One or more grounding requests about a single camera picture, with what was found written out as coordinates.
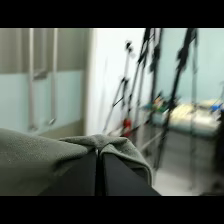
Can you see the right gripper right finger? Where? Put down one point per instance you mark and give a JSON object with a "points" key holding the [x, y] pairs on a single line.
{"points": [[123, 181]]}

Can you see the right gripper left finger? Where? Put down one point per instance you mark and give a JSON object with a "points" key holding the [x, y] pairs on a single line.
{"points": [[81, 180]]}

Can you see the grey garment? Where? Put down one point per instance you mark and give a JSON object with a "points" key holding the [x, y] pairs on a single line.
{"points": [[36, 160]]}

